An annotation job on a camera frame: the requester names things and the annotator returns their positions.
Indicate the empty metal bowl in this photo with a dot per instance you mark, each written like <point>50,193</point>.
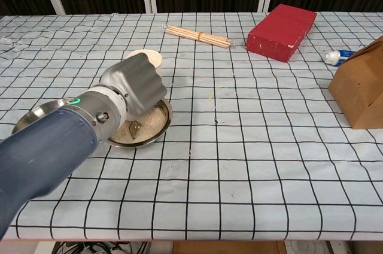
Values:
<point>39,111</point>

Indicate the metal bowl holding rice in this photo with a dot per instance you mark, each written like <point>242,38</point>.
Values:
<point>163,126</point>

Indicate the brown paper box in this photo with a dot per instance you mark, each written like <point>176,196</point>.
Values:
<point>360,92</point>

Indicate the white paper cup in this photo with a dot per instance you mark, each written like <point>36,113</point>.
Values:
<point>155,57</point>

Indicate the bundle of wooden sticks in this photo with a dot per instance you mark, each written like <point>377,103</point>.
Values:
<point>197,36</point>

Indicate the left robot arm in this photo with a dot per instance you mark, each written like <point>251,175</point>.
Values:
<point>48,152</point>

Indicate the brown wooden panel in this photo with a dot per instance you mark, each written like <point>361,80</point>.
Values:
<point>227,243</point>

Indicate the blue white toothpaste tube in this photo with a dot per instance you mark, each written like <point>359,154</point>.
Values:
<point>336,56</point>

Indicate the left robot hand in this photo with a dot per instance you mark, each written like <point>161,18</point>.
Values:
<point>137,83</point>

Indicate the metal spoon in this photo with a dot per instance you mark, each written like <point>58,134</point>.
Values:
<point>135,130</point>

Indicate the checked light blue tablecloth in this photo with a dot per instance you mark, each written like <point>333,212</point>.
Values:
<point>227,146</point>

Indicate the red brick block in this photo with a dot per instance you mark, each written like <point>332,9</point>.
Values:
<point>278,33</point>

